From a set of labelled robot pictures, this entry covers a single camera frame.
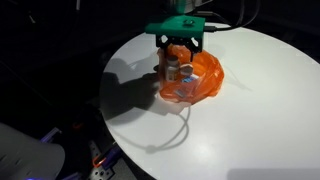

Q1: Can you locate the perforated metal plate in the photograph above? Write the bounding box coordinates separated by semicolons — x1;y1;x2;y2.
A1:
87;139;115;180

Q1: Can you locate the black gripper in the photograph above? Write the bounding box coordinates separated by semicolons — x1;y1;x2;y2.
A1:
155;32;204;74

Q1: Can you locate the small brown bottle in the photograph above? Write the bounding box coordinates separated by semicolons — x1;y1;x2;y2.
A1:
165;54;181;82

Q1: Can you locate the purple orange clamp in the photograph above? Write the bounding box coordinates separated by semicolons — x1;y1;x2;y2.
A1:
92;143;123;170

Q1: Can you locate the small grey object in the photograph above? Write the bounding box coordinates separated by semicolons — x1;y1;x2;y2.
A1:
173;89;186;98

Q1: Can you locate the large grey rounded housing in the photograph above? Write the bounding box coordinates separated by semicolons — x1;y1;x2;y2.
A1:
0;122;66;180

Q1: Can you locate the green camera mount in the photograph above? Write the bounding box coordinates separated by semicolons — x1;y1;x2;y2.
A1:
144;15;206;38

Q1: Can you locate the blue label white cap bottle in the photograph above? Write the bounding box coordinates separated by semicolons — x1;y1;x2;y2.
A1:
179;63;200;84

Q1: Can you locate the orange plastic bag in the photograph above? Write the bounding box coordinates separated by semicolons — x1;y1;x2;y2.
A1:
156;43;225;105

